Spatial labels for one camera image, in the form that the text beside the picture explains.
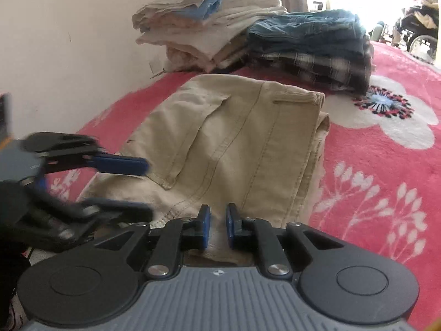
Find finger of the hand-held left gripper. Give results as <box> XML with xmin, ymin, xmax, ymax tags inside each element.
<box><xmin>23</xmin><ymin>132</ymin><xmax>150</xmax><ymax>177</ymax></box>
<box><xmin>15</xmin><ymin>193</ymin><xmax>154</xmax><ymax>250</ymax></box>

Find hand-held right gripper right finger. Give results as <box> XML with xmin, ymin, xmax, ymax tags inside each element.
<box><xmin>225</xmin><ymin>203</ymin><xmax>345</xmax><ymax>278</ymax></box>

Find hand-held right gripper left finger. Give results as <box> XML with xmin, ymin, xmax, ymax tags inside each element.
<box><xmin>95</xmin><ymin>204</ymin><xmax>211</xmax><ymax>280</ymax></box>

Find beige pants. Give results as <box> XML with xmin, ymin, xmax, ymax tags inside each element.
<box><xmin>77</xmin><ymin>73</ymin><xmax>331</xmax><ymax>266</ymax></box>

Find stack of light folded clothes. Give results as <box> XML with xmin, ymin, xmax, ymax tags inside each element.
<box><xmin>132</xmin><ymin>0</ymin><xmax>288</xmax><ymax>74</ymax></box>

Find stack of denim plaid clothes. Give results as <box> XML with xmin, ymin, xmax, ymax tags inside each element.
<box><xmin>246</xmin><ymin>9</ymin><xmax>375</xmax><ymax>95</ymax></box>

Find red floral blanket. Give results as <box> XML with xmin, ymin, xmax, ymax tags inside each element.
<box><xmin>45</xmin><ymin>39</ymin><xmax>441</xmax><ymax>331</ymax></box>

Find wheelchair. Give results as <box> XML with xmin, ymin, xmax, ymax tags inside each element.
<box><xmin>391</xmin><ymin>0</ymin><xmax>441</xmax><ymax>63</ymax></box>

